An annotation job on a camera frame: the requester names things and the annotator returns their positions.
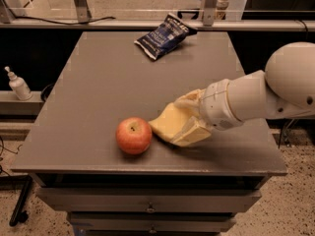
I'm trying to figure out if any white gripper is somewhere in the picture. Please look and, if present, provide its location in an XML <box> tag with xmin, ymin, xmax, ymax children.
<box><xmin>170</xmin><ymin>79</ymin><xmax>243</xmax><ymax>147</ymax></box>

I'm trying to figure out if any yellow sponge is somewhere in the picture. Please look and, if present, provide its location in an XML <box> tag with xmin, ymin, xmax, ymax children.
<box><xmin>149</xmin><ymin>103</ymin><xmax>193</xmax><ymax>143</ymax></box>

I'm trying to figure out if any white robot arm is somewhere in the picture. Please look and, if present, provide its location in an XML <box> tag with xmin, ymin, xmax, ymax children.
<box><xmin>170</xmin><ymin>42</ymin><xmax>315</xmax><ymax>147</ymax></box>

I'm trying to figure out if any red apple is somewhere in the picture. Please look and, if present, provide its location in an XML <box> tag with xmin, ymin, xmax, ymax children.
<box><xmin>115</xmin><ymin>117</ymin><xmax>153</xmax><ymax>155</ymax></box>

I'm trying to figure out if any blue chip bag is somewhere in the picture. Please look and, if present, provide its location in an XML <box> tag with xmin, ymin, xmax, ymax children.
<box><xmin>134</xmin><ymin>13</ymin><xmax>198</xmax><ymax>61</ymax></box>

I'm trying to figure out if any grey drawer cabinet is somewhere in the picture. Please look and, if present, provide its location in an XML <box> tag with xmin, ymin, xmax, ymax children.
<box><xmin>13</xmin><ymin>31</ymin><xmax>286</xmax><ymax>236</ymax></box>

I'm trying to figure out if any white pump bottle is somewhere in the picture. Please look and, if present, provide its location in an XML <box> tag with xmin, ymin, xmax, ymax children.
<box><xmin>5</xmin><ymin>66</ymin><xmax>32</xmax><ymax>101</ymax></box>

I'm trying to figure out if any black stand leg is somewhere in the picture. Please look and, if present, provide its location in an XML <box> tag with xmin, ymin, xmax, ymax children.
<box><xmin>9</xmin><ymin>175</ymin><xmax>32</xmax><ymax>227</ymax></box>

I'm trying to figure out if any metal frame post right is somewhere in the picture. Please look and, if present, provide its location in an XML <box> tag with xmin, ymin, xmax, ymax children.
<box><xmin>203</xmin><ymin>0</ymin><xmax>218</xmax><ymax>27</ymax></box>

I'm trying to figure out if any metal frame post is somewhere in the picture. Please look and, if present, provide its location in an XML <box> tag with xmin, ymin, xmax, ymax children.
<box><xmin>203</xmin><ymin>0</ymin><xmax>218</xmax><ymax>27</ymax></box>
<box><xmin>74</xmin><ymin>0</ymin><xmax>92</xmax><ymax>24</ymax></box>

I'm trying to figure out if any metal frame post left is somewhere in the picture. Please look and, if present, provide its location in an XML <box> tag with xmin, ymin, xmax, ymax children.
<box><xmin>74</xmin><ymin>0</ymin><xmax>92</xmax><ymax>24</ymax></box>

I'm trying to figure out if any black cable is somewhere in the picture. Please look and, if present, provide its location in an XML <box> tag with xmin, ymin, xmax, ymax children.
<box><xmin>9</xmin><ymin>15</ymin><xmax>116</xmax><ymax>26</ymax></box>

